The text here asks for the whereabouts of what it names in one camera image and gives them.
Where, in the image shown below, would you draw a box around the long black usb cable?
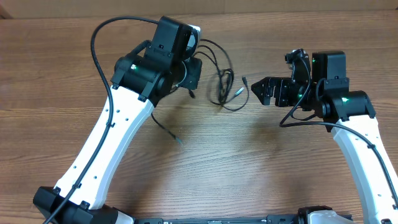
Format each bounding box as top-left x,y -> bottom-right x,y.
188,38 -> 250,112

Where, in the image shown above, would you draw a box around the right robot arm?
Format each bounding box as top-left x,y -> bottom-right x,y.
251,49 -> 397,223

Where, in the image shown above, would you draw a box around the short black usb cable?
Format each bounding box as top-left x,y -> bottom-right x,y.
150,112 -> 184,146

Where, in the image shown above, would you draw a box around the black cable silver plugs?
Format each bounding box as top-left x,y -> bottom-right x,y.
206,68 -> 249,111

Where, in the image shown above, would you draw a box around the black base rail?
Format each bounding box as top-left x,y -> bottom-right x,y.
134,214 -> 308,224

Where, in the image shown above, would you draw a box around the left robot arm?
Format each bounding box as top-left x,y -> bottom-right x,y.
33,16 -> 202,224

